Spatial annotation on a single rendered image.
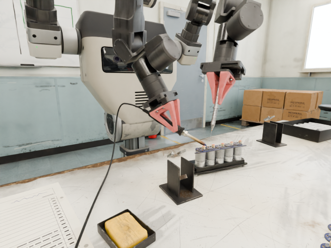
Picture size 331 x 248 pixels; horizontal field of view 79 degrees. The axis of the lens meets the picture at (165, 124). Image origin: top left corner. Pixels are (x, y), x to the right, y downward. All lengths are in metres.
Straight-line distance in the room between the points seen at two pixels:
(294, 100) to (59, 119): 3.68
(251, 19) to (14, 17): 2.66
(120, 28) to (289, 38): 5.08
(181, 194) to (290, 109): 3.77
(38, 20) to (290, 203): 0.79
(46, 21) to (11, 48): 2.12
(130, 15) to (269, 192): 0.48
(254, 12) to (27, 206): 0.59
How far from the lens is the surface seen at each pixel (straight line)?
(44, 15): 0.76
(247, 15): 0.51
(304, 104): 4.04
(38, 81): 2.88
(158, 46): 0.49
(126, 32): 0.52
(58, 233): 0.38
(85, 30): 0.82
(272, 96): 4.20
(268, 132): 0.80
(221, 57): 0.53
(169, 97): 0.49
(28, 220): 0.43
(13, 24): 2.91
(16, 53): 2.87
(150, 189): 0.44
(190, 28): 1.00
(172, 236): 0.34
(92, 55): 0.74
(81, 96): 2.95
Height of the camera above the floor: 0.98
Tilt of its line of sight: 13 degrees down
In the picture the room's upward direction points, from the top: straight up
